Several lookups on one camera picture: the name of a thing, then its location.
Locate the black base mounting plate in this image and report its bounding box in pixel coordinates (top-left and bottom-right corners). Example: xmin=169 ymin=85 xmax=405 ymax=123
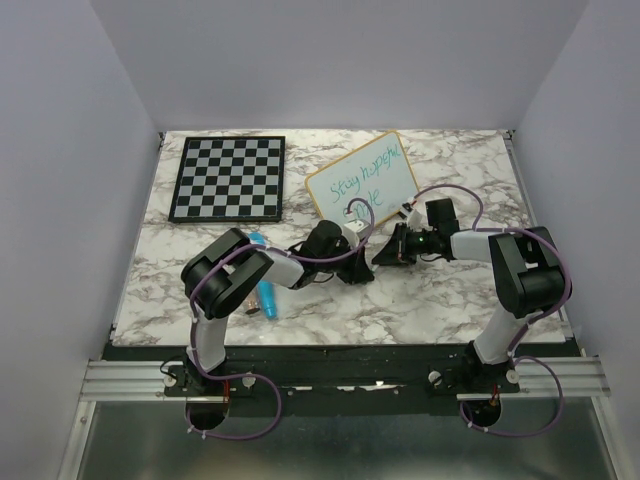
xmin=96 ymin=344 xmax=519 ymax=423

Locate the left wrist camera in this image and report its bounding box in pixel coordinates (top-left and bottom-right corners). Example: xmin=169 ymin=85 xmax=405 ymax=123
xmin=342 ymin=219 xmax=371 ymax=249

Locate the yellow framed whiteboard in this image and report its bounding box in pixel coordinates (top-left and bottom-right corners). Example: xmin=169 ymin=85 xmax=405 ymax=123
xmin=305 ymin=131 xmax=419 ymax=225

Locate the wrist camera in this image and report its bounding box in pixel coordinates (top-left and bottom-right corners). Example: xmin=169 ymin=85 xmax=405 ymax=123
xmin=398 ymin=198 xmax=424 ymax=231
xmin=342 ymin=219 xmax=371 ymax=249

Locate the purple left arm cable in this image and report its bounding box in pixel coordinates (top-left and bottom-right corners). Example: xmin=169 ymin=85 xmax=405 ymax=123
xmin=187 ymin=197 xmax=375 ymax=442

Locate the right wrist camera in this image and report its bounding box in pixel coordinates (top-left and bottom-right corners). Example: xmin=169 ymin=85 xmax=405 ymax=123
xmin=398 ymin=198 xmax=424 ymax=231

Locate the aluminium rail frame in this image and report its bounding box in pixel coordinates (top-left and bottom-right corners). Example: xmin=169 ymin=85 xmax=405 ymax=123
xmin=63 ymin=131 xmax=615 ymax=479

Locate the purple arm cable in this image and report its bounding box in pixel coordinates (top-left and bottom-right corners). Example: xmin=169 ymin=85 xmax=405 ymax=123
xmin=187 ymin=197 xmax=375 ymax=442
xmin=412 ymin=184 xmax=574 ymax=439

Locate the blue toy microphone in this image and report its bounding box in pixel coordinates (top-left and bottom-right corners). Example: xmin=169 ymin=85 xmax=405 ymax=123
xmin=247 ymin=232 xmax=281 ymax=321

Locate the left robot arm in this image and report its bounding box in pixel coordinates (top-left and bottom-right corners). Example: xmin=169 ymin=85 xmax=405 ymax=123
xmin=180 ymin=220 xmax=374 ymax=395

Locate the black white chessboard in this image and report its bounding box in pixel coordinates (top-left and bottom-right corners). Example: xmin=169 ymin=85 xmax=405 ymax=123
xmin=169 ymin=136 xmax=286 ymax=224

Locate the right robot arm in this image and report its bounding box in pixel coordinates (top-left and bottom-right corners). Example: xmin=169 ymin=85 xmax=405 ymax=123
xmin=372 ymin=198 xmax=572 ymax=392

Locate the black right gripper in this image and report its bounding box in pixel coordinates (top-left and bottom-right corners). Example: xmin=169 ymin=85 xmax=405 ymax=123
xmin=372 ymin=222 xmax=437 ymax=267

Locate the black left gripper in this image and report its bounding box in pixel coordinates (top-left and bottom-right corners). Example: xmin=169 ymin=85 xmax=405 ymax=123
xmin=316 ymin=239 xmax=374 ymax=286

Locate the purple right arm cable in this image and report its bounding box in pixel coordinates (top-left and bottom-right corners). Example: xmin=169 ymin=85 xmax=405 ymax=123
xmin=412 ymin=184 xmax=574 ymax=439

